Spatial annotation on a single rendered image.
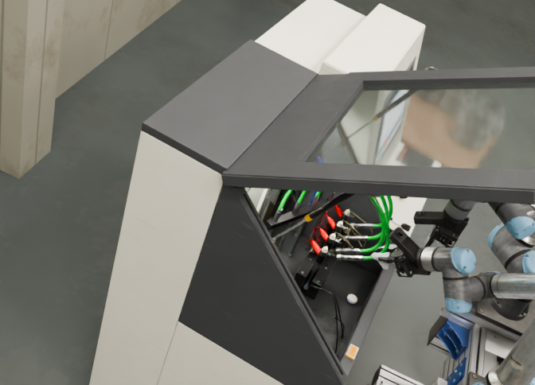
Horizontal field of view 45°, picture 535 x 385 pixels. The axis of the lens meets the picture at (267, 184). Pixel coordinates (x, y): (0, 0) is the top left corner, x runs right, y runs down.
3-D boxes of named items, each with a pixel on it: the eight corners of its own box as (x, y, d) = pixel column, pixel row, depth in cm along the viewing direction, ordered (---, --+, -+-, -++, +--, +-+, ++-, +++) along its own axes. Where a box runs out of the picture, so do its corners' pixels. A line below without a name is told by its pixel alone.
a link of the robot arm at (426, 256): (427, 257, 196) (441, 241, 200) (415, 256, 199) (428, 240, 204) (436, 277, 198) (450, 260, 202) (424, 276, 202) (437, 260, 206)
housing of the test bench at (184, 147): (141, 432, 274) (227, 169, 179) (85, 397, 278) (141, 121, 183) (275, 242, 380) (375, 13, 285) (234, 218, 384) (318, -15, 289)
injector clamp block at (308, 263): (307, 312, 238) (322, 285, 228) (283, 297, 239) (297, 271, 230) (338, 257, 264) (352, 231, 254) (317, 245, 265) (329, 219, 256)
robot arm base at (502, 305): (526, 298, 246) (540, 281, 239) (525, 327, 234) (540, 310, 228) (489, 281, 247) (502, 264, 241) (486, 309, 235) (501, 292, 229)
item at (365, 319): (330, 402, 217) (348, 375, 207) (318, 394, 218) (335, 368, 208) (382, 285, 264) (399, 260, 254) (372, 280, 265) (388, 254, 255)
